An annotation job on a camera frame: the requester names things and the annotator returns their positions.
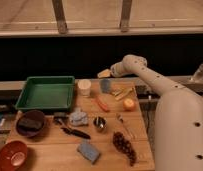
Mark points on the green plastic tray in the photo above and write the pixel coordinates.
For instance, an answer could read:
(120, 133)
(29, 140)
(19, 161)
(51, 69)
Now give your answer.
(47, 93)

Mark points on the left metal frame post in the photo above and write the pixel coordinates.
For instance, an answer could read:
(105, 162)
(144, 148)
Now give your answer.
(60, 16)

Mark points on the yellow french fries toy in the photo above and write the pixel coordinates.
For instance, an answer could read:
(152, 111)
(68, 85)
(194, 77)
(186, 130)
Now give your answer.
(121, 93)

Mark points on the light blue crumpled cloth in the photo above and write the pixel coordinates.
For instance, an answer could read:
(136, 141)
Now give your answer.
(78, 118)

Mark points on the blue sponge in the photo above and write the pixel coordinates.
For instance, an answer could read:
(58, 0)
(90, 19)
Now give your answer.
(88, 151)

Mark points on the small metal cup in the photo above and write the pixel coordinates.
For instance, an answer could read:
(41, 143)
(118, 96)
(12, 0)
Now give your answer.
(99, 123)

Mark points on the metal frame post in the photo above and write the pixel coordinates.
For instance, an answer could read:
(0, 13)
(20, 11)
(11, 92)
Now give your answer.
(60, 16)
(125, 15)

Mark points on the dark grapes bunch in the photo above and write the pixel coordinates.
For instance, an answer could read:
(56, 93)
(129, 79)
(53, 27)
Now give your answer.
(124, 146)

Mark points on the dark sponge in bowl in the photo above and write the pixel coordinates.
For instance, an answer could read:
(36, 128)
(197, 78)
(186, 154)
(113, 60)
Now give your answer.
(29, 124)

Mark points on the red bowl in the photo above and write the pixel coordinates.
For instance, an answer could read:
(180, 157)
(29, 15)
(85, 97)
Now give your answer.
(13, 155)

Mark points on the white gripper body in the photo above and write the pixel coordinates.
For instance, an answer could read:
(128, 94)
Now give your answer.
(117, 70)

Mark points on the orange fruit toy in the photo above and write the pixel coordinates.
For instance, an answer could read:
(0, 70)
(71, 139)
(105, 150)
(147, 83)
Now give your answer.
(129, 104)

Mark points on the right metal frame post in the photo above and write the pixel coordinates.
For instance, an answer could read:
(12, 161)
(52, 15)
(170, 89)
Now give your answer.
(125, 15)

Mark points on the dark purple bowl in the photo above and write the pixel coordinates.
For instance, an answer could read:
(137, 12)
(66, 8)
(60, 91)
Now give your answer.
(34, 115)

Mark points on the white plastic cup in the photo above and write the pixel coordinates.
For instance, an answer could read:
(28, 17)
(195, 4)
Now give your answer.
(84, 87)

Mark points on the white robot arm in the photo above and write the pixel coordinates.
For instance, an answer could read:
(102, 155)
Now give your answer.
(178, 116)

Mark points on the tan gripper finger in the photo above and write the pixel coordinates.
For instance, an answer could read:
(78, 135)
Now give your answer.
(104, 74)

